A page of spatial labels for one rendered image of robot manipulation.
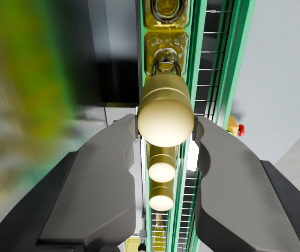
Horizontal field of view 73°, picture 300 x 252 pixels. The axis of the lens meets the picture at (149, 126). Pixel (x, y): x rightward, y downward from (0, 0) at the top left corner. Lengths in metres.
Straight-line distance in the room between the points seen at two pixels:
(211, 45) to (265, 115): 0.35
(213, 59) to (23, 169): 0.41
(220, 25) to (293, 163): 1.75
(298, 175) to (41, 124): 2.15
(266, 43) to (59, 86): 0.54
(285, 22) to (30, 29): 0.58
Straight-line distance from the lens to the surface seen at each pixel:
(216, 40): 0.48
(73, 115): 0.29
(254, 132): 0.77
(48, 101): 0.23
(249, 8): 0.40
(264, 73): 0.68
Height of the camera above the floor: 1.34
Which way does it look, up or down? 58 degrees down
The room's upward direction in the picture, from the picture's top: 174 degrees counter-clockwise
